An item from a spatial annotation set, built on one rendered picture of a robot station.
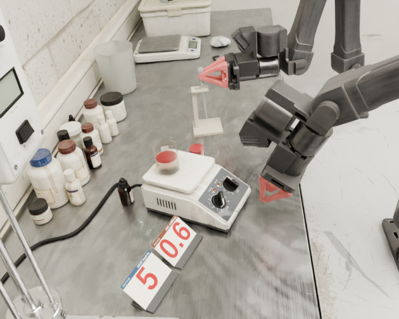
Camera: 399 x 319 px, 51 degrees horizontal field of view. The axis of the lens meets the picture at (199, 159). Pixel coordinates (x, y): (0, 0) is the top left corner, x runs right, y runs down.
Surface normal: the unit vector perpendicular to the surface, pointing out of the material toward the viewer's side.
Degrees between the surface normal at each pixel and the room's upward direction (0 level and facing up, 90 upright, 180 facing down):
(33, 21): 90
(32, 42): 90
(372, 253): 0
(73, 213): 0
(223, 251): 0
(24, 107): 90
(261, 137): 90
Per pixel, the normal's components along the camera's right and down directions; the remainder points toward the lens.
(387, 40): -0.09, 0.59
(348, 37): 0.23, 0.51
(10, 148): 0.99, -0.02
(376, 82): -0.44, 0.46
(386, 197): -0.09, -0.81
